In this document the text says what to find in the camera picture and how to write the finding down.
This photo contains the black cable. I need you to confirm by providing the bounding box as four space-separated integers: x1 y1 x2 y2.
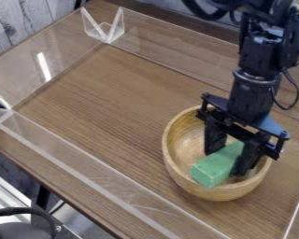
0 206 57 239

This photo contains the black table leg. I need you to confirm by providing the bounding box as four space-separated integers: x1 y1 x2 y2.
35 186 50 210

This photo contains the light wooden bowl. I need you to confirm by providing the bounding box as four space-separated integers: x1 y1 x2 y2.
161 106 271 202

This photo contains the black metal bracket with screw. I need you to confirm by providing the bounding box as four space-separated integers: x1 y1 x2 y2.
30 215 82 239

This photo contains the clear acrylic tray wall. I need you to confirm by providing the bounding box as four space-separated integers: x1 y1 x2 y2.
0 1 299 239

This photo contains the clear acrylic corner bracket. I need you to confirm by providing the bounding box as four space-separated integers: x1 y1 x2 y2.
79 7 123 44

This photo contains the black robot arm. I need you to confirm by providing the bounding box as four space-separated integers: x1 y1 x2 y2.
181 0 299 176

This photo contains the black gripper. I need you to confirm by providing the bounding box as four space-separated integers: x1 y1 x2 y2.
196 70 289 176

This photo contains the green rectangular block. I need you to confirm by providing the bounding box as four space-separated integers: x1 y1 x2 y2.
189 141 242 189

